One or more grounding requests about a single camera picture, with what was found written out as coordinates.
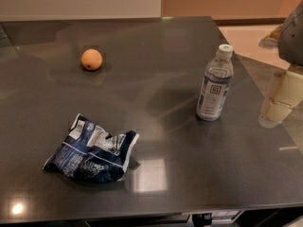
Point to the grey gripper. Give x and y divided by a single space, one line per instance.
292 38

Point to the clear blue-label plastic bottle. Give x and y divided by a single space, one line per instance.
218 75

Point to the orange fruit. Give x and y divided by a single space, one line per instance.
91 60

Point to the crumpled blue chip bag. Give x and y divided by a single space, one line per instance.
90 154

